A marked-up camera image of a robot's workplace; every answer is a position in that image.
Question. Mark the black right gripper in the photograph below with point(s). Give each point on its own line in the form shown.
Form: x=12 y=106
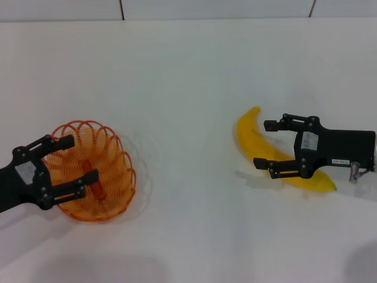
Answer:
x=344 y=146

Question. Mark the yellow banana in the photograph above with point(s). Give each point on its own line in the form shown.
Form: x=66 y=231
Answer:
x=250 y=138

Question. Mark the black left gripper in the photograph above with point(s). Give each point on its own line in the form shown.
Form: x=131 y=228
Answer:
x=26 y=182

